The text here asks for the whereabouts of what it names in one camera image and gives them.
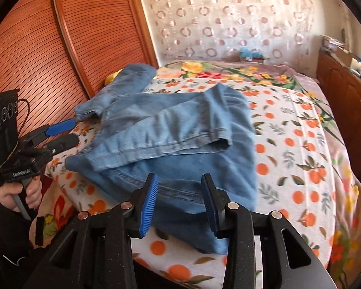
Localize pink floral blanket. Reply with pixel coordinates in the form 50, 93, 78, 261
28, 60, 361, 280

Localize wooden headboard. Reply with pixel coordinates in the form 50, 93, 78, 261
0, 0, 158, 145

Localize long wooden cabinet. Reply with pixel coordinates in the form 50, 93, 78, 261
316, 48, 361, 181

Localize light blue denim pants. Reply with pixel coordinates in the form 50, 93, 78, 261
65, 83, 258, 254

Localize yellow plush toy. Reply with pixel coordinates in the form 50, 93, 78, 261
105, 69, 124, 85

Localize person's left hand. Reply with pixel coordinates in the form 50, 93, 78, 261
0, 181, 43, 214

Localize darker blue denim pants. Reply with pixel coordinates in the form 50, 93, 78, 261
75, 64, 157, 121

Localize box with blue item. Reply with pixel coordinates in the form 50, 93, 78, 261
239, 47, 265, 62

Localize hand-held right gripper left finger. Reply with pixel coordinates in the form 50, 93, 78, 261
24, 173, 160, 289

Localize open cardboard box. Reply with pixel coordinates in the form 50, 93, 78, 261
334, 46, 361, 67

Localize orange-print white bed sheet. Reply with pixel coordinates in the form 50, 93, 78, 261
45, 77, 354, 289

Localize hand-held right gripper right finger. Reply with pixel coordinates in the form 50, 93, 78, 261
201, 173, 337, 289

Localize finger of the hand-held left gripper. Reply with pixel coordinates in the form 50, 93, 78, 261
24, 120, 76, 141
45, 134, 79, 155

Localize person's left forearm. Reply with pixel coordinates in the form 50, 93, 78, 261
0, 200, 49, 277

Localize circle-patterned sheer curtain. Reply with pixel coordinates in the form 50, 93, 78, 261
137, 0, 316, 62

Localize stack of papers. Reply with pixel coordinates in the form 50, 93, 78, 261
320, 34, 346, 50

